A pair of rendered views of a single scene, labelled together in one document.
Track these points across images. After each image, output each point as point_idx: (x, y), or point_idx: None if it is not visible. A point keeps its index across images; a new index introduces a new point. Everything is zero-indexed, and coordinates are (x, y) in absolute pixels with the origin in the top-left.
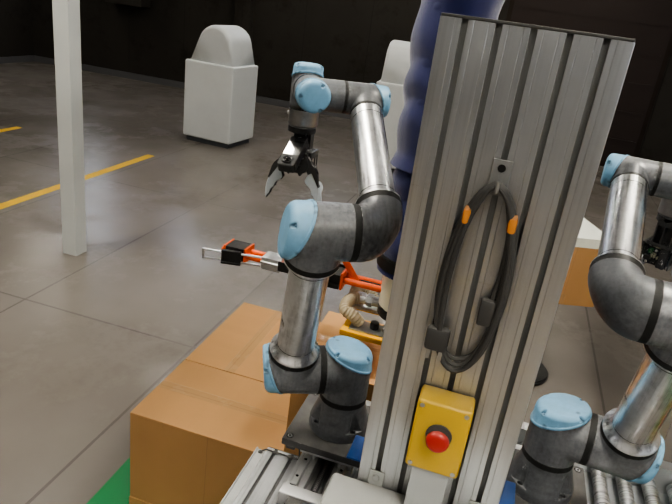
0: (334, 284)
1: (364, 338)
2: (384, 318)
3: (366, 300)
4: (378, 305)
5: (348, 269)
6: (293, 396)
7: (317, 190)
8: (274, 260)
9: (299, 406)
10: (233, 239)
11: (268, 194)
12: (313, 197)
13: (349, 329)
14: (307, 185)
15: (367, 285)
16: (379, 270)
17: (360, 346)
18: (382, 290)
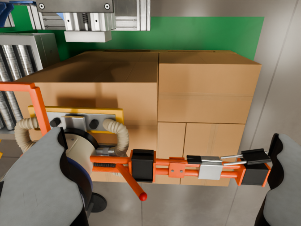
0: (136, 151)
1: (99, 108)
2: (86, 132)
3: (108, 149)
4: (95, 145)
5: (125, 171)
6: (154, 74)
7: (14, 167)
8: (207, 164)
9: (149, 72)
10: (263, 184)
11: (271, 142)
12: (56, 140)
13: (114, 113)
14: (69, 183)
15: (104, 158)
16: (81, 167)
17: None
18: (86, 154)
